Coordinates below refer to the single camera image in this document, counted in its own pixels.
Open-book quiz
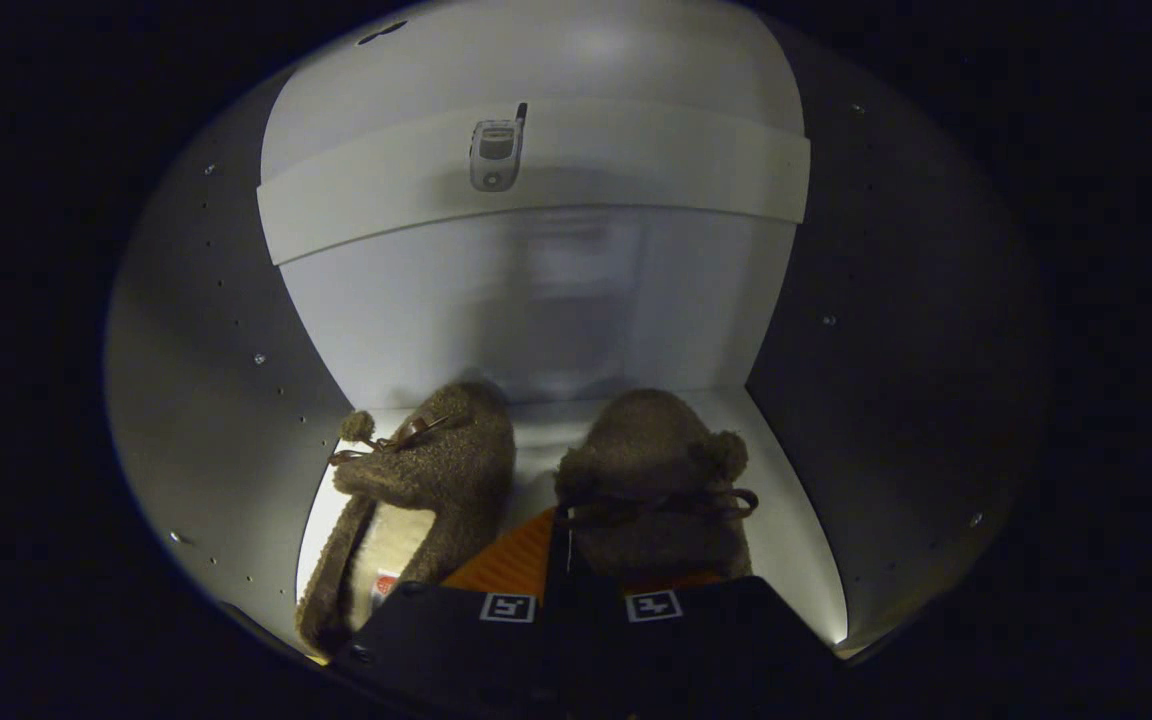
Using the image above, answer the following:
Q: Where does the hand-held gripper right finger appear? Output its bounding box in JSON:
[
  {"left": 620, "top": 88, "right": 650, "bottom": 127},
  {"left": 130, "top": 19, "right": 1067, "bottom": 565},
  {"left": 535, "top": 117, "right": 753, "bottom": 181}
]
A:
[{"left": 576, "top": 570, "right": 842, "bottom": 716}]

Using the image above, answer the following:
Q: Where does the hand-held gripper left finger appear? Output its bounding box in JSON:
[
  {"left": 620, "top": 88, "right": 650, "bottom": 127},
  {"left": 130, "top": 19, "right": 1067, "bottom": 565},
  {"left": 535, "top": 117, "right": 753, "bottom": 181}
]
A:
[{"left": 331, "top": 505, "right": 577, "bottom": 716}]

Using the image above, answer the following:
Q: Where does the brown fluffy shoe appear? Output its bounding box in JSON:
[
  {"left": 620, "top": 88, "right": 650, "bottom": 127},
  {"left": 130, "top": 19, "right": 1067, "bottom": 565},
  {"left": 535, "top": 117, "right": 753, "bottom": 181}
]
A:
[
  {"left": 296, "top": 380, "right": 517, "bottom": 659},
  {"left": 553, "top": 388, "right": 759, "bottom": 581}
]

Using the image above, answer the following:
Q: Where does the grey shoe cabinet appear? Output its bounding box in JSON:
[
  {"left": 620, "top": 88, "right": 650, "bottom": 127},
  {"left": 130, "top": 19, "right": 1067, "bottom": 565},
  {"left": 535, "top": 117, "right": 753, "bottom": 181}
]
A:
[{"left": 104, "top": 0, "right": 1052, "bottom": 666}]

